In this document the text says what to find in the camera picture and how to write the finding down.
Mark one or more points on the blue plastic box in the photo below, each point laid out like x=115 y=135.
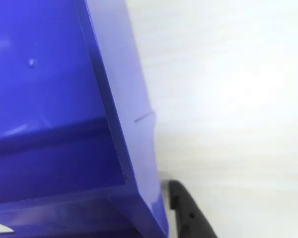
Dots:
x=52 y=99

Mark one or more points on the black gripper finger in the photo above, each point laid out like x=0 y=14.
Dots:
x=188 y=218

